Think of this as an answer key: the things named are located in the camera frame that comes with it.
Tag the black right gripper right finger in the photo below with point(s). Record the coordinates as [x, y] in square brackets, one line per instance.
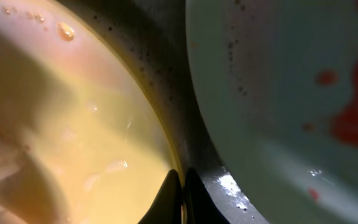
[200, 207]

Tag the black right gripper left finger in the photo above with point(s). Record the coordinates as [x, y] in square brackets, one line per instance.
[167, 205]

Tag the yellow plate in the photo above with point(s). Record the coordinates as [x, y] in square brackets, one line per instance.
[79, 141]

